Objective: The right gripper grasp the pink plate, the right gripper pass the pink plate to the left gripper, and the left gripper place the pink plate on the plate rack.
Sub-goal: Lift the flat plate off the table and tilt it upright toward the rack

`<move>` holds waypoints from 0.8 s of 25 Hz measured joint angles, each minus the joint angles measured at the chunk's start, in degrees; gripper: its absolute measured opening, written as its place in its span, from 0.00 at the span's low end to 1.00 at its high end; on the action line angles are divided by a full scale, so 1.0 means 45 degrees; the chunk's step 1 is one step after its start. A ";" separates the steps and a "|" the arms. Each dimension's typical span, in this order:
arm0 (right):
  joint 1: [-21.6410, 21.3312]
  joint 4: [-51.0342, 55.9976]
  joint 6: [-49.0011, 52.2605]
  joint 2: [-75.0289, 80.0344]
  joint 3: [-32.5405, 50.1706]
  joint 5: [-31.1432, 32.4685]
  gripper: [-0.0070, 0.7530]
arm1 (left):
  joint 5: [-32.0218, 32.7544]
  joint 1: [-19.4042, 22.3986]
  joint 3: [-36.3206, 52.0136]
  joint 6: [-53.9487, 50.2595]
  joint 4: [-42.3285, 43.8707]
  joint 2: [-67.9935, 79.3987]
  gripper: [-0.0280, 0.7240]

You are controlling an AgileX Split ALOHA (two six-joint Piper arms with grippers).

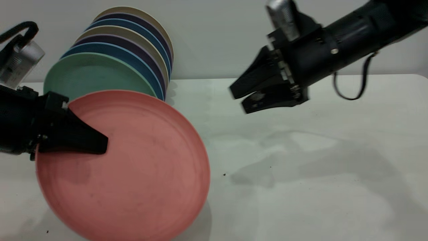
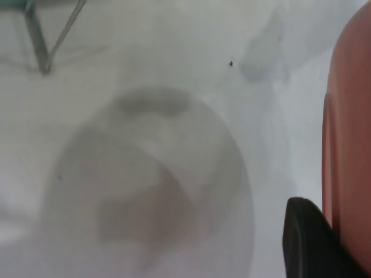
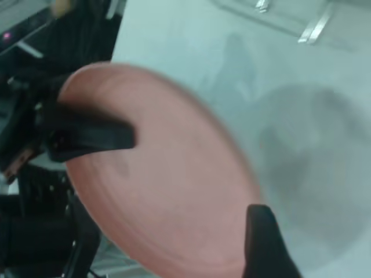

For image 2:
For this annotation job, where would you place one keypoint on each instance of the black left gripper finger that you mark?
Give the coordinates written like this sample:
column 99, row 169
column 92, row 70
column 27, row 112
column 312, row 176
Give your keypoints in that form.
column 310, row 246

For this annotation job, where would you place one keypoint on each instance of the pink plate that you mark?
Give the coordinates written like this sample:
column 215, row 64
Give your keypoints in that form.
column 350, row 130

